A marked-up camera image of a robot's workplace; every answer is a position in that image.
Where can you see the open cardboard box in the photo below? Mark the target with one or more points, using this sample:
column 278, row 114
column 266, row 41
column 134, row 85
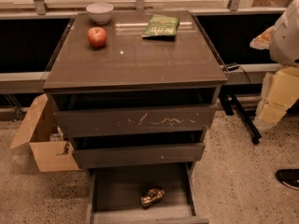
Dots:
column 40, row 131

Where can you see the black metal stand leg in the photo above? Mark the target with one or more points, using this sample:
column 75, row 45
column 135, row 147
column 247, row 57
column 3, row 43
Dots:
column 230, row 101

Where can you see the small black device with cable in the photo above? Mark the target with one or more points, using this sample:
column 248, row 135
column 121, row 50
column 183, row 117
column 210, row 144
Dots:
column 231, row 67

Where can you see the person in yellow trousers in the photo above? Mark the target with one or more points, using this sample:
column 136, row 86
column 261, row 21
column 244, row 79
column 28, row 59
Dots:
column 280, row 91

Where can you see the top drawer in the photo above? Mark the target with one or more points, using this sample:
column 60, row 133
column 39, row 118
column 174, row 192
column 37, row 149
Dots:
column 122, row 121

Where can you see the dark brown drawer cabinet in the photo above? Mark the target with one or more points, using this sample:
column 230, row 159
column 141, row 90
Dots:
column 132, row 71

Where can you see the open bottom drawer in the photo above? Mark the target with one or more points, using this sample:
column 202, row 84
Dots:
column 115, row 195

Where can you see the red apple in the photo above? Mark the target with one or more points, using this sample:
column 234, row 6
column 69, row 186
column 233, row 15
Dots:
column 97, row 37

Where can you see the green chip bag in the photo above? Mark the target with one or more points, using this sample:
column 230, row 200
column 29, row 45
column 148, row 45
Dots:
column 161, row 25

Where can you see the middle drawer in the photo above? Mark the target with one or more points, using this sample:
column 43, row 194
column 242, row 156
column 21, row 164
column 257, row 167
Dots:
column 128, row 156

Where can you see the white ceramic bowl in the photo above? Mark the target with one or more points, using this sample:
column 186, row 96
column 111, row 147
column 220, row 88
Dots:
column 101, row 13

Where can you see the black shoe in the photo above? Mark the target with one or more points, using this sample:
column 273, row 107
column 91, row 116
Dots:
column 288, row 177

